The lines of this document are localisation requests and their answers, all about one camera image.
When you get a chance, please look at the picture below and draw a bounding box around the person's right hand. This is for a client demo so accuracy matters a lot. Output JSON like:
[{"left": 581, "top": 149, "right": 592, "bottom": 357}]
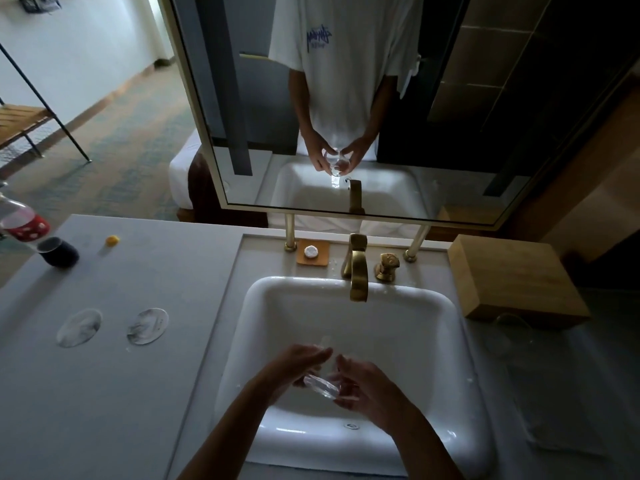
[{"left": 329, "top": 353, "right": 422, "bottom": 437}]

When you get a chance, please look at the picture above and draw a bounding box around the person's left hand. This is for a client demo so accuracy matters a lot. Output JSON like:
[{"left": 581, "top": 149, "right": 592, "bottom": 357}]
[{"left": 257, "top": 343, "right": 335, "bottom": 407}]

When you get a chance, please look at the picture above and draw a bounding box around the clear drinking glass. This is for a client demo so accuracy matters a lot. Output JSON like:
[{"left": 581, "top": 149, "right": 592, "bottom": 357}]
[
  {"left": 302, "top": 334, "right": 346, "bottom": 401},
  {"left": 492, "top": 313, "right": 533, "bottom": 361}
]

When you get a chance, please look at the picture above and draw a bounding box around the gold faucet handle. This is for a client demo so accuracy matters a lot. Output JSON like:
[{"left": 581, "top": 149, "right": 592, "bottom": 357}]
[{"left": 375, "top": 253, "right": 401, "bottom": 284}]

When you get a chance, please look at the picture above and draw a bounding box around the white towel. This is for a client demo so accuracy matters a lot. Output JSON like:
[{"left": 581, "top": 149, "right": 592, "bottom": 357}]
[{"left": 509, "top": 359, "right": 606, "bottom": 455}]

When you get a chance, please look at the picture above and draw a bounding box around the person's left forearm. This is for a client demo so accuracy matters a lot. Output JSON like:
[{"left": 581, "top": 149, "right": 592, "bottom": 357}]
[{"left": 177, "top": 379, "right": 281, "bottom": 480}]

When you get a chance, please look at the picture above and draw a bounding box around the person's right forearm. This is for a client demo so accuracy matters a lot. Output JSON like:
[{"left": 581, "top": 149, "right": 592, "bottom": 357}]
[{"left": 395, "top": 419, "right": 466, "bottom": 480}]

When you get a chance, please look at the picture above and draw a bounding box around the white ceramic sink basin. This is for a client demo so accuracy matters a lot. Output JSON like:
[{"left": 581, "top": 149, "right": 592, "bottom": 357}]
[{"left": 215, "top": 275, "right": 496, "bottom": 478}]

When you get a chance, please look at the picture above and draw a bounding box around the orange soap dish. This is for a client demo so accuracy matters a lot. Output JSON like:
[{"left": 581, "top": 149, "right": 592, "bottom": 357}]
[{"left": 295, "top": 239, "right": 331, "bottom": 267}]

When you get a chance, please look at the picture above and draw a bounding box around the gold faucet spout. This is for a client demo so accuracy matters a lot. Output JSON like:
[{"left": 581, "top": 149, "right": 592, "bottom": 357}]
[{"left": 341, "top": 233, "right": 370, "bottom": 303}]

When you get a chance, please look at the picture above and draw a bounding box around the round paper coaster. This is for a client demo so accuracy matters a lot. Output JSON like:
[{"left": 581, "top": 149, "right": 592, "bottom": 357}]
[
  {"left": 126, "top": 307, "right": 170, "bottom": 346},
  {"left": 55, "top": 308, "right": 103, "bottom": 349}
]

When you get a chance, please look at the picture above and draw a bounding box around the wooden box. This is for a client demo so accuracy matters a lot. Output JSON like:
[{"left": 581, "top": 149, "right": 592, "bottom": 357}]
[{"left": 447, "top": 234, "right": 592, "bottom": 328}]

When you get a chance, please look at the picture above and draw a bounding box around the dark cup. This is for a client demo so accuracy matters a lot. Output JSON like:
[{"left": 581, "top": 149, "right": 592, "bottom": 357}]
[{"left": 36, "top": 237, "right": 81, "bottom": 269}]

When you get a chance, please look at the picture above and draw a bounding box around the gold framed mirror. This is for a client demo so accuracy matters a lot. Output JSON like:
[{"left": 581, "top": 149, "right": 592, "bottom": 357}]
[{"left": 157, "top": 0, "right": 640, "bottom": 231}]

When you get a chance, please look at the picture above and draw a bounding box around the plastic bottle with red label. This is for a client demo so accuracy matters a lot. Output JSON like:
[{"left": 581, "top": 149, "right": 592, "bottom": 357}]
[{"left": 0, "top": 182, "right": 52, "bottom": 251}]

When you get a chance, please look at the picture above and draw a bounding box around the gold mirror support post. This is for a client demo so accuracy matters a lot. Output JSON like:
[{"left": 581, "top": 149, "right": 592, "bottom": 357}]
[
  {"left": 283, "top": 213, "right": 299, "bottom": 253},
  {"left": 403, "top": 224, "right": 431, "bottom": 263}
]

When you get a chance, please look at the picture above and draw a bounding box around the dark wall fixture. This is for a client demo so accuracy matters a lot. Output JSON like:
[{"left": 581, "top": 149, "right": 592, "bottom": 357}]
[{"left": 19, "top": 0, "right": 63, "bottom": 15}]

